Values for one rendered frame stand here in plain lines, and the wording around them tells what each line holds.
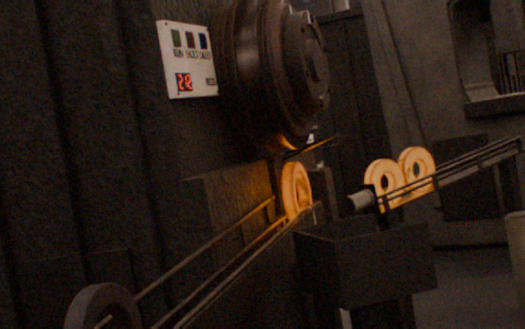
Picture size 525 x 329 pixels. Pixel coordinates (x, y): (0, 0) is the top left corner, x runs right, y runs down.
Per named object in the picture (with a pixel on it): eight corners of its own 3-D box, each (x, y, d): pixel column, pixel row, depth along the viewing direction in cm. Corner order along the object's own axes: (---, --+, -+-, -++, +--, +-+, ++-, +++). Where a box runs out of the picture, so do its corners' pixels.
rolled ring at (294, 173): (305, 158, 229) (294, 160, 230) (288, 164, 211) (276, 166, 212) (316, 220, 230) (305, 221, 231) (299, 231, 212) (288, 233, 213)
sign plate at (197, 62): (169, 99, 179) (155, 21, 178) (212, 96, 204) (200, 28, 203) (177, 97, 178) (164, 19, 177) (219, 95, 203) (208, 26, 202)
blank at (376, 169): (358, 166, 254) (366, 166, 251) (391, 154, 262) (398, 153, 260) (369, 212, 255) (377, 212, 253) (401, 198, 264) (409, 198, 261)
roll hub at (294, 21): (294, 115, 204) (275, 9, 203) (320, 111, 231) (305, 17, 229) (314, 111, 202) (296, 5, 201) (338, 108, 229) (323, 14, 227)
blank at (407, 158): (391, 153, 263) (399, 153, 260) (422, 143, 271) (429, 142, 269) (402, 198, 264) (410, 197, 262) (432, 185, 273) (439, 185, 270)
